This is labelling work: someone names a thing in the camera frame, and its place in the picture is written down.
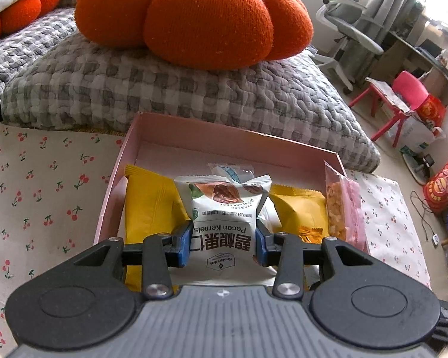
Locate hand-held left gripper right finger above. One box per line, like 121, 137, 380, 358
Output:
254, 219, 378, 300

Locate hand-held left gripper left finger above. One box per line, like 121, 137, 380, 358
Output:
67, 221, 194, 300

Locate large yellow snack packet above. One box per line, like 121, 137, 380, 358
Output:
269, 184, 330, 247
125, 164, 189, 293

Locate small orange snack packet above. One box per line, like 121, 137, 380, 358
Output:
298, 226, 323, 246

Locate white nut snack packet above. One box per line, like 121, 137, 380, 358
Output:
174, 173, 275, 288

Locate white packet with blue print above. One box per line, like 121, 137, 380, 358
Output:
208, 163, 255, 184

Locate pink clear snack packet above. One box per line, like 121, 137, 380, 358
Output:
323, 160, 371, 256

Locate pink cardboard box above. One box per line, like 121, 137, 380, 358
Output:
93, 111, 349, 254

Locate grey checked pillow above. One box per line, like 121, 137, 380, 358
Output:
0, 37, 381, 174

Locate black floor device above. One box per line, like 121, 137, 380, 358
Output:
401, 145, 437, 186

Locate white paper bag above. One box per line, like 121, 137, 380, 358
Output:
390, 114, 445, 153

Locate red snack bag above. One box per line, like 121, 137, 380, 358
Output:
423, 157, 448, 215

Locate newspaper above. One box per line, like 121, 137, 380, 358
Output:
365, 78, 411, 114

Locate pink child chair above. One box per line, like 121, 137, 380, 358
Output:
349, 71, 428, 148

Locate red gift bag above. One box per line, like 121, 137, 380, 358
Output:
414, 95, 447, 131

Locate orange pumpkin cushion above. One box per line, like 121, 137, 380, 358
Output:
75, 0, 314, 71

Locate grey office chair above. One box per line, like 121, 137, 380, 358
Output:
314, 0, 384, 92

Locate dark wooden desk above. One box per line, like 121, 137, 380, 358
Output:
377, 18, 448, 105

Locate grey checked blanket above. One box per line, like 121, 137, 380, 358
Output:
0, 7, 79, 109

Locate small orange segmented cushion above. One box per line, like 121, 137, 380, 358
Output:
0, 0, 61, 45

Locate black cable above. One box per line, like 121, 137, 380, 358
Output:
411, 190, 441, 245

